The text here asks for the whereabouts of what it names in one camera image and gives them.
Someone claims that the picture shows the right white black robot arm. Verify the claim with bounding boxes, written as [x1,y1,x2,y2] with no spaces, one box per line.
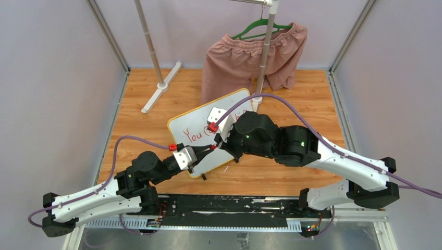
[215,111,400,218]

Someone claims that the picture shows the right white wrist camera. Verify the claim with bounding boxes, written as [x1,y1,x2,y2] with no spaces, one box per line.
[207,107,235,143]

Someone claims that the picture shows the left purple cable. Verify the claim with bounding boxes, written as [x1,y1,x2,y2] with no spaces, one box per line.
[27,135,178,237]

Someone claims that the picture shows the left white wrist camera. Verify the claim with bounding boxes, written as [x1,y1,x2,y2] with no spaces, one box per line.
[173,146,196,170]

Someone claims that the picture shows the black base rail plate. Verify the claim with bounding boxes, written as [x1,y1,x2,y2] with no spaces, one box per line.
[126,193,332,239]

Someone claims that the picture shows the green clothes hanger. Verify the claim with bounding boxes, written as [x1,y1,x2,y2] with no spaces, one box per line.
[231,11,292,40]

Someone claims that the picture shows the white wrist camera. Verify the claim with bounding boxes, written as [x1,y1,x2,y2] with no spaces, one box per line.
[173,146,196,170]
[207,107,235,143]

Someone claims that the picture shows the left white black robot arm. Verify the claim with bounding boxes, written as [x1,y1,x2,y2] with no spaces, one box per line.
[42,143,216,238]

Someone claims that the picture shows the pink shorts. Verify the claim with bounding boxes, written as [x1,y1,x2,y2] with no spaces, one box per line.
[201,22,308,104]

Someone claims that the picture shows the white clothes rack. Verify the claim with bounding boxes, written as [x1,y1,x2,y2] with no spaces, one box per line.
[132,0,280,115]

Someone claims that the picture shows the yellow framed whiteboard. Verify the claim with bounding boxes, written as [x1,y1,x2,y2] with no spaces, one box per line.
[167,88,250,178]

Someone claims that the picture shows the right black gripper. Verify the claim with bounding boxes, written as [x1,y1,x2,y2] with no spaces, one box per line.
[214,121,274,160]

